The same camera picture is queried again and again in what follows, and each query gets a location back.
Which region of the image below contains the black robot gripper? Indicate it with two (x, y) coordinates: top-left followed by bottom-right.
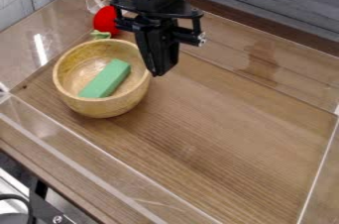
(111, 0), (206, 76)

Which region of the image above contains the green rectangular block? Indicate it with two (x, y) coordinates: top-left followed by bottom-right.
(79, 58), (131, 98)

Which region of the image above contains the light wooden bowl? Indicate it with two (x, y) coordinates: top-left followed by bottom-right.
(54, 39), (151, 118)

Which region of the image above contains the red plush strawberry toy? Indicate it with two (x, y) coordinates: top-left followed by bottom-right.
(90, 6), (119, 40)

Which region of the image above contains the clear acrylic enclosure wall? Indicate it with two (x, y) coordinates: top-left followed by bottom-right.
(0, 0), (339, 224)

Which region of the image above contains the black table leg bracket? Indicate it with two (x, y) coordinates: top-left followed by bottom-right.
(30, 179), (78, 224)

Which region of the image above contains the black cable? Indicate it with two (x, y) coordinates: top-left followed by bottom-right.
(0, 193), (38, 224)

